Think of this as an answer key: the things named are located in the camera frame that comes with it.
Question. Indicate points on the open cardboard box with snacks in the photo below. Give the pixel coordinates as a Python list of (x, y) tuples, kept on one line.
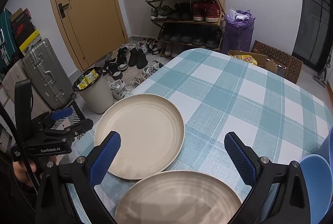
[(256, 59)]

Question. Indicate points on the teal checkered tablecloth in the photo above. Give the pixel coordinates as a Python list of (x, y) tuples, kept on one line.
[(217, 94)]

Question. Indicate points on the stack of shoe boxes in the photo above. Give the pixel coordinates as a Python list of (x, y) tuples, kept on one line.
[(25, 33)]

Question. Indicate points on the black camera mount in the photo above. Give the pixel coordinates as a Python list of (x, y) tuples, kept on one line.
[(23, 106)]

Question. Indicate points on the green suitcase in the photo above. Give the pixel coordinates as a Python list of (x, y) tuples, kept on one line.
[(9, 50)]

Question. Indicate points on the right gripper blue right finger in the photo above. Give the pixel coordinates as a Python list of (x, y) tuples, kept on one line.
[(246, 161)]

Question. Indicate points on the beige trash bin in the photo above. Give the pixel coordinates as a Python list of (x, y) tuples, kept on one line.
[(93, 88)]

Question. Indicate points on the large blue bowl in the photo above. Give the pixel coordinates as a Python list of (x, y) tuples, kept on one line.
[(318, 178)]

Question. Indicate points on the red high-top shoes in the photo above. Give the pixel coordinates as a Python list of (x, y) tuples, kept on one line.
[(206, 10)]

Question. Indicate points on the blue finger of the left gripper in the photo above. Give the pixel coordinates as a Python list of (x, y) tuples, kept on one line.
[(57, 115)]

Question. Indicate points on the silver suitcase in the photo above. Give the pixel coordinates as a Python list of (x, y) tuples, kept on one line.
[(48, 76)]

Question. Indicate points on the purple plastic bag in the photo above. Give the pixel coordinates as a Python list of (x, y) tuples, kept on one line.
[(238, 31)]

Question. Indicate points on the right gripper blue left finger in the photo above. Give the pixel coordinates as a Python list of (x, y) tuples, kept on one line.
[(90, 170)]

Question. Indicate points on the patterned cardboard box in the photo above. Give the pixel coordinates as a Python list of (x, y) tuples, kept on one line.
[(292, 64)]

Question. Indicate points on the beige plate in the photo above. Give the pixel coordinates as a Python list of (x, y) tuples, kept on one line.
[(152, 133), (178, 197)]

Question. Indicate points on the wooden shoe rack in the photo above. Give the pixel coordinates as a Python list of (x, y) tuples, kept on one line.
[(178, 31)]

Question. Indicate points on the left human hand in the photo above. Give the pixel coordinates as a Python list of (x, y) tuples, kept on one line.
[(21, 173)]

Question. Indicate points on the black glass sliding door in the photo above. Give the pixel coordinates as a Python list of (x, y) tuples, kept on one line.
[(311, 44)]

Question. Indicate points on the yellow wooden door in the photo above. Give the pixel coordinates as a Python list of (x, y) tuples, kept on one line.
[(90, 29)]

